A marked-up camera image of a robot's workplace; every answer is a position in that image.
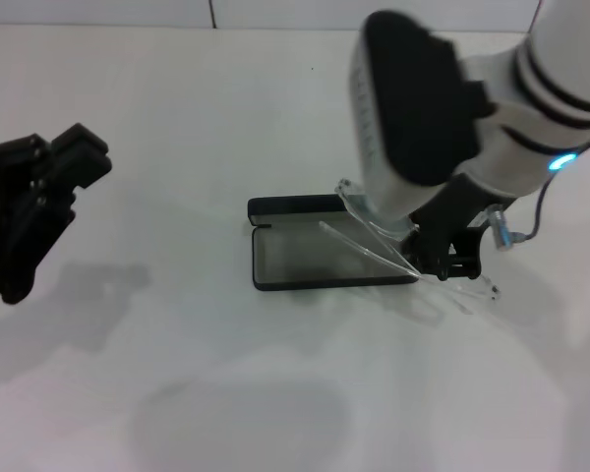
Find right silver connector plug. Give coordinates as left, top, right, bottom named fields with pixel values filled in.
left=485, top=205, right=516, bottom=253

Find black glasses case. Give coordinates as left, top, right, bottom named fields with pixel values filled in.
left=246, top=193, right=420, bottom=293

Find clear transparent glasses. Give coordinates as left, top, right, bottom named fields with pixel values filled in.
left=318, top=178, right=503, bottom=317

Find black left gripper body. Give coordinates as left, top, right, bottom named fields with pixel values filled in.
left=0, top=134, right=77, bottom=306

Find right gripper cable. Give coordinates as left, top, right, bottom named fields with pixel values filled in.
left=512, top=141, right=590, bottom=246

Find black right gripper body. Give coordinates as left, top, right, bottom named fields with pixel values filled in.
left=407, top=170, right=518, bottom=238

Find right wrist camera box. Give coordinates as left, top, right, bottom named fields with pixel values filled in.
left=348, top=10, right=499, bottom=233

